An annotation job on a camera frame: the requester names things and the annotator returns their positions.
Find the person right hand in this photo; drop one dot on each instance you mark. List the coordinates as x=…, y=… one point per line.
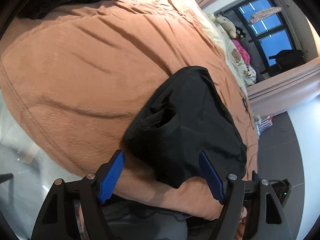
x=241, y=225

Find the beige plush toy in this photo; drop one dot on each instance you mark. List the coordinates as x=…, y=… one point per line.
x=227, y=25

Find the hanging black garment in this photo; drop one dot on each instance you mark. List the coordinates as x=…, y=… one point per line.
x=288, y=59

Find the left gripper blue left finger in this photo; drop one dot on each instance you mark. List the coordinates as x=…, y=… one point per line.
x=108, y=175

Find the dark framed window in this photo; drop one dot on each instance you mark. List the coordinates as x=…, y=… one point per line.
x=264, y=38

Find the black bear plush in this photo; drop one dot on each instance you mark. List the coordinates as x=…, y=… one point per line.
x=240, y=34

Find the hanging floral garment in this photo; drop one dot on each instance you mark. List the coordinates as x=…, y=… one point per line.
x=262, y=14

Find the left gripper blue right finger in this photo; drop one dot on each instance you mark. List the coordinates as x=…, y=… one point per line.
x=212, y=178

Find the brown teddy bear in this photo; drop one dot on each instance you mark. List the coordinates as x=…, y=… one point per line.
x=235, y=53

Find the pink plush blanket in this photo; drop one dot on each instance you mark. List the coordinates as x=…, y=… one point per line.
x=243, y=52

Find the right pink curtain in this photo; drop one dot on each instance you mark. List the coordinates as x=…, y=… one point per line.
x=286, y=90

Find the orange bed blanket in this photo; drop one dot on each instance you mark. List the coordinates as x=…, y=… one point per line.
x=76, y=79

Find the black pants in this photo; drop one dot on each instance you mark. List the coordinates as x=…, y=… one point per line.
x=184, y=117

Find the cream bed sheet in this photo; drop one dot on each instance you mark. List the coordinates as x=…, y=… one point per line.
x=244, y=74

